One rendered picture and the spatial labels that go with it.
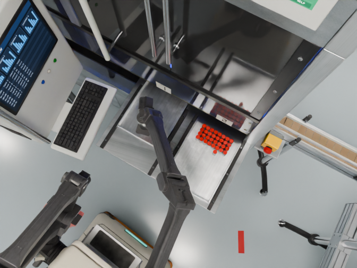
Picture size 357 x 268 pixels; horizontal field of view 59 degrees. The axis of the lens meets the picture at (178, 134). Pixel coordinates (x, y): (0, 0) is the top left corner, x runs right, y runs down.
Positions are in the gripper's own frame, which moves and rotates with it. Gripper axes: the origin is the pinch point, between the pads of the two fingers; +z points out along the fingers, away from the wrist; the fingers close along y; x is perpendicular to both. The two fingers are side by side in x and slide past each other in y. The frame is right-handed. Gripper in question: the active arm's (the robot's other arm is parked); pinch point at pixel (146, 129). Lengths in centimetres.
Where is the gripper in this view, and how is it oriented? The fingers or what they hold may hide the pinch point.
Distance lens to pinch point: 159.5
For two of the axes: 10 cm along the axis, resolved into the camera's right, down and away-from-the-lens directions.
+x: -9.7, -2.5, 0.5
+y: 2.5, -9.3, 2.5
